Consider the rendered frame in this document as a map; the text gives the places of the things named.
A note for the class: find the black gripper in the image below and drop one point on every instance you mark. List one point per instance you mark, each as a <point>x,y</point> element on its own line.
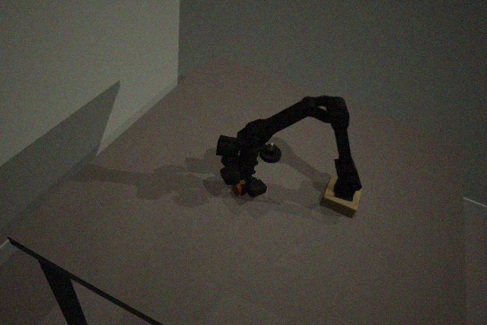
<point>252,186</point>

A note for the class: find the orange cylinder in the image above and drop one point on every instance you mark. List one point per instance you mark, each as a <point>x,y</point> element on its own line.
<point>237,188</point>

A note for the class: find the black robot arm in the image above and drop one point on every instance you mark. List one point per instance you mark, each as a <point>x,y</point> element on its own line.
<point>252,138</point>

